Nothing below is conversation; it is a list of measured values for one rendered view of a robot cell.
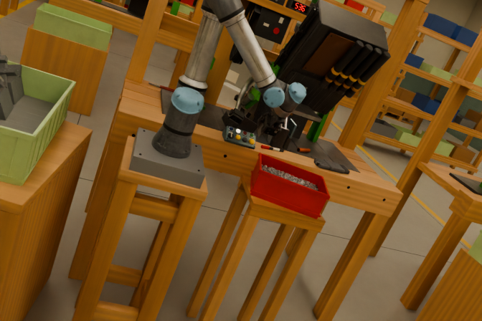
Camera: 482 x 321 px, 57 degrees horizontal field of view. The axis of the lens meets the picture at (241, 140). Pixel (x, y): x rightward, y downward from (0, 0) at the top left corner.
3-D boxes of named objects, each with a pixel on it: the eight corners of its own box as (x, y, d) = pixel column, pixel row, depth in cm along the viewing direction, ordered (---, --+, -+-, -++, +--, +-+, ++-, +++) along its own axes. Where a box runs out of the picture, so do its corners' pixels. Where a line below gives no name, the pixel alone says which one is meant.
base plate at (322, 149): (359, 175, 241) (361, 172, 240) (161, 117, 208) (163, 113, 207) (331, 145, 279) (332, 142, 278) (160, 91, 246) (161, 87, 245)
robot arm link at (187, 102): (161, 125, 160) (173, 90, 155) (166, 113, 172) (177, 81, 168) (193, 136, 161) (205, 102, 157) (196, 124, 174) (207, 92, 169)
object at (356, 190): (391, 218, 238) (404, 194, 233) (108, 142, 193) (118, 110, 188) (379, 204, 251) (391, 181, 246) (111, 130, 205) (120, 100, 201)
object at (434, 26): (471, 181, 786) (545, 60, 717) (357, 145, 707) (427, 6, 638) (452, 168, 835) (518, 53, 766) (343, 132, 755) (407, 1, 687)
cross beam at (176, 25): (356, 99, 285) (363, 86, 282) (158, 28, 245) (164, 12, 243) (353, 97, 289) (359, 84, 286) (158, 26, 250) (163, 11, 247)
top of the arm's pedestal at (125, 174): (204, 202, 162) (208, 193, 161) (117, 178, 154) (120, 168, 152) (199, 165, 191) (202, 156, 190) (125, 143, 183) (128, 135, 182)
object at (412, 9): (353, 150, 289) (427, 4, 259) (125, 78, 244) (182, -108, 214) (348, 145, 297) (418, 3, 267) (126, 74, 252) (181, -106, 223)
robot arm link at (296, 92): (290, 77, 174) (309, 86, 176) (277, 93, 182) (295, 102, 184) (287, 90, 169) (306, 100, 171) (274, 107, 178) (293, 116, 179)
